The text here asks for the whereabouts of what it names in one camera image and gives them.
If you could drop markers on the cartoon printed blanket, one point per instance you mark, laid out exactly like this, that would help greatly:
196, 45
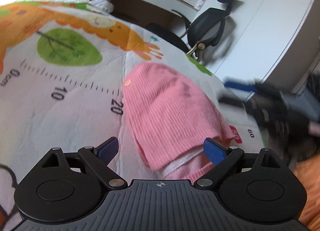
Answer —
62, 111

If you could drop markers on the pink ribbed knit garment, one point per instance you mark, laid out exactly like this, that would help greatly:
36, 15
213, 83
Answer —
165, 111

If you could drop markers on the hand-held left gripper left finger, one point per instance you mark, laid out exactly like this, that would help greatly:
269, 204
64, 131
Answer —
107, 149

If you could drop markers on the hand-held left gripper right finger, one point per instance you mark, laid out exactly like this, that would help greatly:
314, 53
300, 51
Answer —
215, 151

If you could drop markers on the orange cloth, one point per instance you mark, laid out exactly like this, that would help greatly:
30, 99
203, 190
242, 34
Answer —
308, 196

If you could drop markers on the person's right forearm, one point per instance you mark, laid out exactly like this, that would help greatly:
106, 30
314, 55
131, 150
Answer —
315, 128

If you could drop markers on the white quilted pad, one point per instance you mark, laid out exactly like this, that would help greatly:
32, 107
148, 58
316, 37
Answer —
82, 0

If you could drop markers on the black office chair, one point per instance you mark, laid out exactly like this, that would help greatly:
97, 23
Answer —
207, 25

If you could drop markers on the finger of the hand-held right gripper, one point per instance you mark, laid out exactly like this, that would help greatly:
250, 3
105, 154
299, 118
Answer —
240, 85
232, 103

